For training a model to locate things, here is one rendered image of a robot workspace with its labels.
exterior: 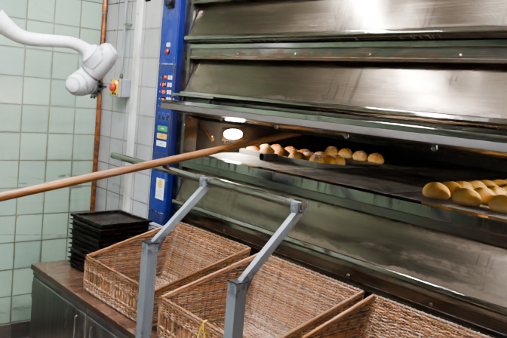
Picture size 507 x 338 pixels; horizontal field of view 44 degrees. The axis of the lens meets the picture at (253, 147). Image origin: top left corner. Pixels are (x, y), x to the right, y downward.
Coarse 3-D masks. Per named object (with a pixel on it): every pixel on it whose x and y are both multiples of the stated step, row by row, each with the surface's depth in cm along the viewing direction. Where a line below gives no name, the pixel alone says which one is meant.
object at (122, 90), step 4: (112, 80) 342; (116, 80) 339; (120, 80) 337; (124, 80) 339; (128, 80) 340; (116, 84) 339; (120, 84) 337; (124, 84) 339; (128, 84) 340; (116, 88) 339; (120, 88) 337; (124, 88) 339; (128, 88) 341; (112, 92) 342; (116, 92) 338; (120, 92) 338; (124, 92) 339; (128, 92) 341; (112, 96) 342; (116, 96) 339; (120, 96) 338; (124, 96) 340; (128, 96) 341
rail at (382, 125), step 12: (216, 108) 258; (228, 108) 252; (240, 108) 246; (312, 120) 216; (324, 120) 211; (336, 120) 207; (348, 120) 204; (360, 120) 200; (420, 132) 182; (432, 132) 179; (444, 132) 176; (456, 132) 173; (468, 132) 171
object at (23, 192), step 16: (240, 144) 272; (256, 144) 279; (160, 160) 245; (176, 160) 249; (80, 176) 223; (96, 176) 226; (112, 176) 231; (0, 192) 204; (16, 192) 206; (32, 192) 210
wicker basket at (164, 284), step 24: (144, 240) 288; (168, 240) 297; (192, 240) 286; (216, 240) 275; (96, 264) 262; (168, 264) 295; (192, 264) 282; (216, 264) 247; (96, 288) 262; (120, 288) 246; (168, 288) 234; (120, 312) 246
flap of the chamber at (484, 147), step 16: (192, 112) 274; (208, 112) 261; (224, 112) 253; (240, 112) 246; (288, 128) 251; (304, 128) 230; (320, 128) 212; (336, 128) 207; (352, 128) 202; (368, 128) 197; (416, 144) 197; (432, 144) 183; (448, 144) 175; (464, 144) 171; (480, 144) 168; (496, 144) 164
